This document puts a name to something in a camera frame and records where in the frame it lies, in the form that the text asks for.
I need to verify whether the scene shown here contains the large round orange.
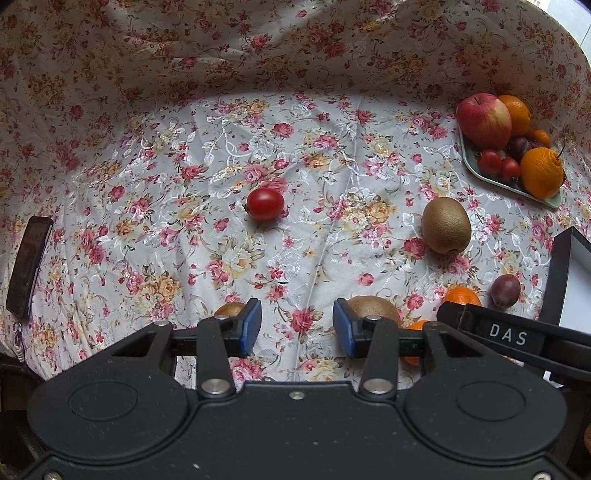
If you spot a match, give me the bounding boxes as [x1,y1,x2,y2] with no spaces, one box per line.
[498,95,533,138]

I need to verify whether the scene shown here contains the black box white inside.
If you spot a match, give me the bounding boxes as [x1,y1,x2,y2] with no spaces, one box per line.
[538,226,591,386]

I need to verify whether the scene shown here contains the black smartphone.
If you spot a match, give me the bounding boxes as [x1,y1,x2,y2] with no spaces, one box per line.
[6,216,54,319]

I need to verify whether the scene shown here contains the purple plum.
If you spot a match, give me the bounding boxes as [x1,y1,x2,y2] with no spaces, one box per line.
[506,136,532,162]

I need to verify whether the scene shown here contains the white shiny floral tablecloth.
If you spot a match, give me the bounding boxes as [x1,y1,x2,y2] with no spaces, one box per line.
[0,90,591,384]

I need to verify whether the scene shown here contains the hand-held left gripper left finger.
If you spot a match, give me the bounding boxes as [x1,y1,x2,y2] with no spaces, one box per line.
[99,298,262,400]

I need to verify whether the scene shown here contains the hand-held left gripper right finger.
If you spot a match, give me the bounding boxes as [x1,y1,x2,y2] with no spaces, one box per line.
[333,298,497,400]

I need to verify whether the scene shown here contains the orange tangerine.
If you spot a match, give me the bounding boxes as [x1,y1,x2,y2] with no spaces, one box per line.
[403,319,432,366]
[442,286,483,309]

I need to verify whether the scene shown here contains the knobby orange with stem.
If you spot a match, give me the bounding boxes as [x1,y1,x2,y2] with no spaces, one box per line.
[520,147,566,200]

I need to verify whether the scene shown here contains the pale green tray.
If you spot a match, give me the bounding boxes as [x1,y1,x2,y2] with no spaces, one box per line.
[457,104,565,209]

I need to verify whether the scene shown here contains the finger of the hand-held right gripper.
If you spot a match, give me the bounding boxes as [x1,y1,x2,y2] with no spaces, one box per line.
[436,301,481,337]

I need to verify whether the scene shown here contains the red apple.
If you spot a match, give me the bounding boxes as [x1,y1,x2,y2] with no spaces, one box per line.
[457,93,513,151]

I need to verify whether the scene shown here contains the beige floral cloth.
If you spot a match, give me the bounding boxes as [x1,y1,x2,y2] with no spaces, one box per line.
[0,0,591,222]

